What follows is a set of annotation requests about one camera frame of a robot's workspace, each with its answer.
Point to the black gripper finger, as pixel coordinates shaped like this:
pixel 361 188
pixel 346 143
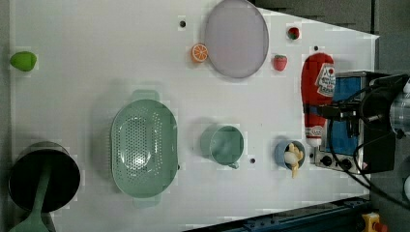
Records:
pixel 330 111

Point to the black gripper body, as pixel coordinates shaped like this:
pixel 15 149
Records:
pixel 375 99

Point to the red ketchup bottle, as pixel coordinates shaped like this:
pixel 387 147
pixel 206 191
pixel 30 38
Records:
pixel 318 84

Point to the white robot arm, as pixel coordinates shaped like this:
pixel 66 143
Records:
pixel 400 122

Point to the green oval strainer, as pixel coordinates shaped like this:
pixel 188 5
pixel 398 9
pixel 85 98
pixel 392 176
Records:
pixel 144 157

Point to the black toaster oven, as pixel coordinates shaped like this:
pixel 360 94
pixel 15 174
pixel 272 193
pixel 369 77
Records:
pixel 348 145

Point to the blue bowl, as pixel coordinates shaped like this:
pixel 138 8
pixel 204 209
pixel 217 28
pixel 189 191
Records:
pixel 282 147

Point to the pink strawberry toy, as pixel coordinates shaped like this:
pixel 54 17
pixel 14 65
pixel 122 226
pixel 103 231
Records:
pixel 280 62

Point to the red strawberry toy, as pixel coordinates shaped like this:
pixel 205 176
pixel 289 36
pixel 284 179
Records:
pixel 293 33

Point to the green mug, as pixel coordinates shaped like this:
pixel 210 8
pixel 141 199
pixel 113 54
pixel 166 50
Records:
pixel 223 144

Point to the yellow red emergency button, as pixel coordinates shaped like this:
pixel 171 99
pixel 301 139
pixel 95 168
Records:
pixel 373 223

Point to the lilac oval plate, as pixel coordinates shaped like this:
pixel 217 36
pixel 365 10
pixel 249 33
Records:
pixel 237 38

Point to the green avocado toy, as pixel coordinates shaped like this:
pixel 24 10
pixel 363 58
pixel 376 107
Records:
pixel 24 61

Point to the green spatula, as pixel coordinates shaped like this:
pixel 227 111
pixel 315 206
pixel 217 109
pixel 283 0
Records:
pixel 34 222

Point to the blue metal frame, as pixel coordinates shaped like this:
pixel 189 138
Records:
pixel 337 216

